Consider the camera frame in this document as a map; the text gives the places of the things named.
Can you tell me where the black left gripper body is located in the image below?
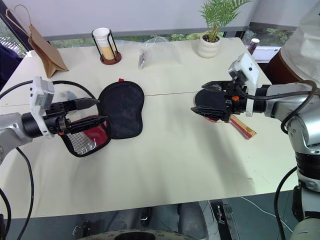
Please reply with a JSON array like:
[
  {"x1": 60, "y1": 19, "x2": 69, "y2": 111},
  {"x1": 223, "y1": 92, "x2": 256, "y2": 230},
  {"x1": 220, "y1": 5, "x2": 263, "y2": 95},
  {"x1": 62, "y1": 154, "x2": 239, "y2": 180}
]
[{"x1": 43, "y1": 100, "x2": 76, "y2": 136}]

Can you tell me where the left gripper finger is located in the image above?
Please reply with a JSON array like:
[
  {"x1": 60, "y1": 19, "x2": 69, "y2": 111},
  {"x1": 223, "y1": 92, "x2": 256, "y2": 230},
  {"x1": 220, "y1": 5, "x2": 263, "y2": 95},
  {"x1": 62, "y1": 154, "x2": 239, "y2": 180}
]
[
  {"x1": 66, "y1": 115, "x2": 109, "y2": 134},
  {"x1": 65, "y1": 97, "x2": 100, "y2": 111}
]

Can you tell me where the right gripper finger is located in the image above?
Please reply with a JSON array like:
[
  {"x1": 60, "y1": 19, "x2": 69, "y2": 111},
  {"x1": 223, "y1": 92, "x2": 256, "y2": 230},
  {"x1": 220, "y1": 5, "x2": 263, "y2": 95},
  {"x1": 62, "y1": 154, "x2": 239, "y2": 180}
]
[
  {"x1": 190, "y1": 105, "x2": 231, "y2": 124},
  {"x1": 201, "y1": 80, "x2": 229, "y2": 93}
]

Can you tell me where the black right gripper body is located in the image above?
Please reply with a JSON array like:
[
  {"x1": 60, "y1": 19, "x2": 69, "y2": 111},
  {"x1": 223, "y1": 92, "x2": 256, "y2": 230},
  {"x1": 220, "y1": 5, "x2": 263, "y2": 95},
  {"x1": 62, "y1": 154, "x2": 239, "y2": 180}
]
[{"x1": 223, "y1": 80, "x2": 249, "y2": 124}]

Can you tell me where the black red paddle bag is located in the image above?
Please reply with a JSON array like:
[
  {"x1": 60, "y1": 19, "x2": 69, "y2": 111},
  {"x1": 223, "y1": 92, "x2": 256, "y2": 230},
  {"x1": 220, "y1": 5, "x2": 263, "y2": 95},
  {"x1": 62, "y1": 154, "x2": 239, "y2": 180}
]
[{"x1": 60, "y1": 77, "x2": 146, "y2": 158}]

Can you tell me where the white ribbed plant pot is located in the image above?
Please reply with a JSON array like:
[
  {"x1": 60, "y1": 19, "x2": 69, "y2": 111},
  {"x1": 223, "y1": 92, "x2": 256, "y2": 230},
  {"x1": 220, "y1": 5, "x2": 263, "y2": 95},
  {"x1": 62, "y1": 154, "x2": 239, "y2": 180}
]
[{"x1": 197, "y1": 33, "x2": 222, "y2": 59}]

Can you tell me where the cup in black holder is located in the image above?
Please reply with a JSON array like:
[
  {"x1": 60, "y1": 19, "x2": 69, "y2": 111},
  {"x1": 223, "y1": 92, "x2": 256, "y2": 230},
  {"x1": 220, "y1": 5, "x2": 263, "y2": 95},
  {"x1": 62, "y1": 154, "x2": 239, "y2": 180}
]
[{"x1": 91, "y1": 27, "x2": 123, "y2": 66}]

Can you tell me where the purple can with white lid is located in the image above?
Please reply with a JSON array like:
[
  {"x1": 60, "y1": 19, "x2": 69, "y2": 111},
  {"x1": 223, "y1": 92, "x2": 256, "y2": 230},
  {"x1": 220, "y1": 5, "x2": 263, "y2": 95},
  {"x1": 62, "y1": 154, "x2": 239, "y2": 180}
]
[{"x1": 247, "y1": 37, "x2": 261, "y2": 55}]

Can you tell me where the brown paper bag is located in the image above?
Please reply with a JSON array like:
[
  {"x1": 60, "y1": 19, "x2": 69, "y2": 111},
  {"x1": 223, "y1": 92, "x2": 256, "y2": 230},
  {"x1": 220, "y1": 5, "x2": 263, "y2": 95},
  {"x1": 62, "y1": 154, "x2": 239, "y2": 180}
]
[{"x1": 5, "y1": 4, "x2": 70, "y2": 79}]

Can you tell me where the clear plastic bag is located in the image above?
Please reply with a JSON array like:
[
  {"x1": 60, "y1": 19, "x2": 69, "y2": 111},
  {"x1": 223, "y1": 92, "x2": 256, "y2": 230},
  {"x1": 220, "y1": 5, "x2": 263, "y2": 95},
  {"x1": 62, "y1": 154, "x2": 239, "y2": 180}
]
[{"x1": 138, "y1": 36, "x2": 182, "y2": 70}]

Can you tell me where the stack of paper cups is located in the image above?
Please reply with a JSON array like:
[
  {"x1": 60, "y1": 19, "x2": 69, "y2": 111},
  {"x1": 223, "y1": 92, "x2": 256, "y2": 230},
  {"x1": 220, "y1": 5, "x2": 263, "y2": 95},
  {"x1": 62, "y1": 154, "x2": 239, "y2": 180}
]
[{"x1": 92, "y1": 27, "x2": 114, "y2": 61}]

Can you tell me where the dark navy shape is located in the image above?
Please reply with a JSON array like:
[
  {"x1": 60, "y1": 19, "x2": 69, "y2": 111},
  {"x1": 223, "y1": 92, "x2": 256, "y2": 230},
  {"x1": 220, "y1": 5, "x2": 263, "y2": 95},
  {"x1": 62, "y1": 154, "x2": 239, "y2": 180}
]
[{"x1": 0, "y1": 42, "x2": 25, "y2": 87}]

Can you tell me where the green palm plant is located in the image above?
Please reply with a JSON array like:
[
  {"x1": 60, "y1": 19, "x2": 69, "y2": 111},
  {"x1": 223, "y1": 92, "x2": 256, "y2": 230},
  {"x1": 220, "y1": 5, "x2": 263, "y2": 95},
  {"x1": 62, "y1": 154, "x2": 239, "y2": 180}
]
[{"x1": 199, "y1": 0, "x2": 251, "y2": 43}]

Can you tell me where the person's white shirt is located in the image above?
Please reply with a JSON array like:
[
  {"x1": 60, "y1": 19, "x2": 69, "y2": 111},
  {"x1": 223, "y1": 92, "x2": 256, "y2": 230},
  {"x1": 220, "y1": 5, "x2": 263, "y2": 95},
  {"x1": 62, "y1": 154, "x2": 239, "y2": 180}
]
[{"x1": 281, "y1": 0, "x2": 320, "y2": 84}]

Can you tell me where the white window blind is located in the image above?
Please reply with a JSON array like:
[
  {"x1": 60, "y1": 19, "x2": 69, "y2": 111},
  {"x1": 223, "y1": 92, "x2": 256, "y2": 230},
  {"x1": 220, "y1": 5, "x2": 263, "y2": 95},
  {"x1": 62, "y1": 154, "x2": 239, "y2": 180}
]
[
  {"x1": 0, "y1": 0, "x2": 253, "y2": 42},
  {"x1": 249, "y1": 0, "x2": 315, "y2": 26}
]

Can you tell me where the dark grey rounded shape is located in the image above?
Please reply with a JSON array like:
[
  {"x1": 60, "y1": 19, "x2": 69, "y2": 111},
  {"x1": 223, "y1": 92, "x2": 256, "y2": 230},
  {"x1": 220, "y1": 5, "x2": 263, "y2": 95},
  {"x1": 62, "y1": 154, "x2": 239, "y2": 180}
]
[{"x1": 178, "y1": 201, "x2": 210, "y2": 240}]

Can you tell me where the black metal table leg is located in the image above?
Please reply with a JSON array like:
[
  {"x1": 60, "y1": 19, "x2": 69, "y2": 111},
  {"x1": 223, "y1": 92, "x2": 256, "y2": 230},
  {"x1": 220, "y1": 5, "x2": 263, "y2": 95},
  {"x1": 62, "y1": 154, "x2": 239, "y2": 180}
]
[{"x1": 216, "y1": 203, "x2": 241, "y2": 240}]

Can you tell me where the grey curved rim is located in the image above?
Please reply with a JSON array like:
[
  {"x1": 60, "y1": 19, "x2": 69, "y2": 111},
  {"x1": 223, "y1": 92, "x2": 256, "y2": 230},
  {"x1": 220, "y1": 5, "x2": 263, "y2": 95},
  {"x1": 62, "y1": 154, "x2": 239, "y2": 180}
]
[{"x1": 89, "y1": 227, "x2": 201, "y2": 240}]

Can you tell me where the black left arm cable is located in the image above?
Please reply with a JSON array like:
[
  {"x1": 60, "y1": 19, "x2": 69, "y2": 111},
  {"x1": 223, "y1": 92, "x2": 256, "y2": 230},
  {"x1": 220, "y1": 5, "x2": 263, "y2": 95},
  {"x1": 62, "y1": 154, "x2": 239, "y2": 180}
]
[{"x1": 0, "y1": 79, "x2": 100, "y2": 240}]

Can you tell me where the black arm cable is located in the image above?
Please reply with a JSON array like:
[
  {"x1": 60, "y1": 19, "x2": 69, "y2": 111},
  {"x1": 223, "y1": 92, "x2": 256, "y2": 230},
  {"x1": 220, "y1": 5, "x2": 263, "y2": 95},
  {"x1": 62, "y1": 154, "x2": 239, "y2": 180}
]
[
  {"x1": 234, "y1": 79, "x2": 320, "y2": 240},
  {"x1": 0, "y1": 79, "x2": 100, "y2": 240}
]

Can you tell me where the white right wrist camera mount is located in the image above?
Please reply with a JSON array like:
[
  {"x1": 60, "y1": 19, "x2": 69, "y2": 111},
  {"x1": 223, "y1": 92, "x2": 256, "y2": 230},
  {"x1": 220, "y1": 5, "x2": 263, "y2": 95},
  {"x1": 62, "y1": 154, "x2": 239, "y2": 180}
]
[{"x1": 227, "y1": 52, "x2": 261, "y2": 118}]

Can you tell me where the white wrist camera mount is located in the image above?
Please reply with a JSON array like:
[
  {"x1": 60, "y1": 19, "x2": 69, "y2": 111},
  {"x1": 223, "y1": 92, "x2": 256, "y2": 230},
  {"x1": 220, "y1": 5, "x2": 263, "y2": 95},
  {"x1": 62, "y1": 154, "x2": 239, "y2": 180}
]
[
  {"x1": 227, "y1": 52, "x2": 261, "y2": 118},
  {"x1": 28, "y1": 76, "x2": 56, "y2": 140}
]

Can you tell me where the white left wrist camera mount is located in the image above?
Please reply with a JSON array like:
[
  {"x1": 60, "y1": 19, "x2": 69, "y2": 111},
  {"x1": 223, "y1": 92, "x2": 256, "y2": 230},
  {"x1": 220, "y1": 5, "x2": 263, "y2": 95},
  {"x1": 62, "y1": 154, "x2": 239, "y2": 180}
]
[{"x1": 28, "y1": 76, "x2": 56, "y2": 140}]

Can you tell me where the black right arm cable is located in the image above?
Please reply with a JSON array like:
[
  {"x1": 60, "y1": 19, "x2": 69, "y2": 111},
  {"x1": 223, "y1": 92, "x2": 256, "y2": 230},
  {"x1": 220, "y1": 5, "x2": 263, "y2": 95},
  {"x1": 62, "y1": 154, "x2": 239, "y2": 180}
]
[{"x1": 234, "y1": 79, "x2": 320, "y2": 240}]

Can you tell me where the white floor cable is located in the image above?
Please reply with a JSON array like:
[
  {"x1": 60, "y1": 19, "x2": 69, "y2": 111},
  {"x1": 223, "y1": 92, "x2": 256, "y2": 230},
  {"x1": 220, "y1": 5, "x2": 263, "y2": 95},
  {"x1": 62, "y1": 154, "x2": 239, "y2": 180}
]
[{"x1": 239, "y1": 196, "x2": 294, "y2": 234}]

